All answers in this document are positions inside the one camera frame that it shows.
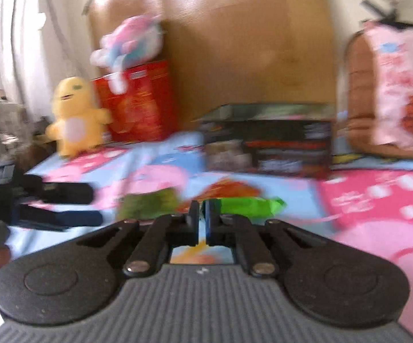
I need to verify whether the dark green cracker pack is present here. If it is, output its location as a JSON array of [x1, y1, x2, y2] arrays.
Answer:
[[209, 197, 286, 220]]

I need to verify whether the green seaweed snack bag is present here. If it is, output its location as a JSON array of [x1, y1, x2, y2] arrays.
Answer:
[[116, 188, 180, 221]]

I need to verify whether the red orange snack packet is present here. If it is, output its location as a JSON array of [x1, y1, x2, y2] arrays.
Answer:
[[177, 177, 262, 213]]

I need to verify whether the yellow duck plush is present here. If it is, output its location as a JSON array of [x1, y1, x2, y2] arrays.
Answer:
[[45, 77, 112, 158]]

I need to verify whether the black sheep print box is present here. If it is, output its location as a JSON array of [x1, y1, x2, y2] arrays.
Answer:
[[198, 103, 335, 179]]

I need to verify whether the red gift bag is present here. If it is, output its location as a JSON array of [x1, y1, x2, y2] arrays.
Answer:
[[92, 60, 178, 143]]

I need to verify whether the white curtain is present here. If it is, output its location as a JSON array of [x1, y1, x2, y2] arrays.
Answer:
[[0, 0, 86, 121]]

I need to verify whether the peppa pig blue bedsheet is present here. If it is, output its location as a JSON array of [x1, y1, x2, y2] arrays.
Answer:
[[0, 132, 413, 342]]

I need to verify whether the pink blue unicorn plush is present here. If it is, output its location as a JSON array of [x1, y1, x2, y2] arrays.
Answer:
[[90, 14, 163, 95]]

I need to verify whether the wooden headboard panel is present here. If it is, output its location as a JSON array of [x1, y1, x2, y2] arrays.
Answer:
[[88, 0, 336, 129]]

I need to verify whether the brown seat cushion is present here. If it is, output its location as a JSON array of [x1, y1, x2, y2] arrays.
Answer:
[[345, 32, 413, 159]]

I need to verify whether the pink fried dough snack bag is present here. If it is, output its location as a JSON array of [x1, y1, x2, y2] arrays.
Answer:
[[364, 22, 413, 151]]

